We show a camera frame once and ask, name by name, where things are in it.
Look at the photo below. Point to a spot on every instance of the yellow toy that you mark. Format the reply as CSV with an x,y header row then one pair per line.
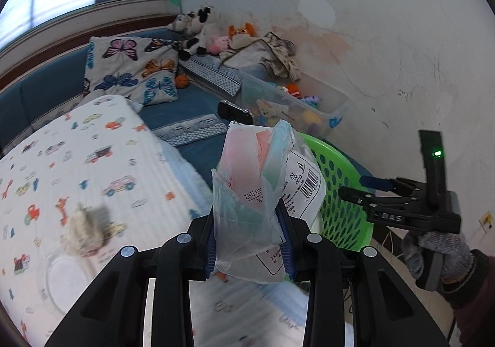
x,y
311,117

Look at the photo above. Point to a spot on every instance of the person's right hand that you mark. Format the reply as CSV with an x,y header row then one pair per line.
x,y
456,254

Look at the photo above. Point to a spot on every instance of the person's right forearm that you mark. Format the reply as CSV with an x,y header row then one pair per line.
x,y
475,300

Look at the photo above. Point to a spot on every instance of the patterned cloth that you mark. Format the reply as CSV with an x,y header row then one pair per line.
x,y
278,57

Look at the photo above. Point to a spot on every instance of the black device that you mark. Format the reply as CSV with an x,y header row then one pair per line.
x,y
234,112

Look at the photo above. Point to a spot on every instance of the grey patterned mat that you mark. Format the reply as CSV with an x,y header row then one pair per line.
x,y
189,130
216,76

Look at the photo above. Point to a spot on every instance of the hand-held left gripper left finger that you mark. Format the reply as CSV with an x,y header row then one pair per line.
x,y
210,250

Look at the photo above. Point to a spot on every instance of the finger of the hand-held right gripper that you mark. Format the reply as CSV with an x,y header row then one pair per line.
x,y
375,181
359,196

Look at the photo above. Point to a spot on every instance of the printed blanket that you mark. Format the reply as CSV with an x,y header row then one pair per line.
x,y
77,161

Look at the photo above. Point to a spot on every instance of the butterfly print pillow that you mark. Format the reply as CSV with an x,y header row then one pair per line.
x,y
123,68

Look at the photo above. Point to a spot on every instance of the clear plastic bag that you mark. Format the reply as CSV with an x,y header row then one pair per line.
x,y
251,192

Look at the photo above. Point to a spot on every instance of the clear plastic storage bin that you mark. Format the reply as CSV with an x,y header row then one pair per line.
x,y
328,99

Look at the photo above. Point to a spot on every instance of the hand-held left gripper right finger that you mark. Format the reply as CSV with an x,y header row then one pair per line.
x,y
288,258

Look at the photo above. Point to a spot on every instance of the teddy bear toy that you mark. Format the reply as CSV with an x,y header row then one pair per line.
x,y
267,111

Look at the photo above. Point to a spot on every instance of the pink plush toy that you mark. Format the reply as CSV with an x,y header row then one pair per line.
x,y
218,43

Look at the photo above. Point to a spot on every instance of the small toy basketball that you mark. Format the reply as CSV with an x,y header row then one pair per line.
x,y
182,81

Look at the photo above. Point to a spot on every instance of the black white cow plush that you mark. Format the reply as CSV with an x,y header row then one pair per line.
x,y
197,26

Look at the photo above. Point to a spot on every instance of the orange fox plush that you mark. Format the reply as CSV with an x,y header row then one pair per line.
x,y
241,32

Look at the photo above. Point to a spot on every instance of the clear plastic lid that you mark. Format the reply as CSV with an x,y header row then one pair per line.
x,y
65,281

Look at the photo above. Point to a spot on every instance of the blue sofa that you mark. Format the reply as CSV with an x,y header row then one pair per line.
x,y
185,115

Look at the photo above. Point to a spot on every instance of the green plastic basket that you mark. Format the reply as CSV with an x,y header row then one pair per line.
x,y
340,184

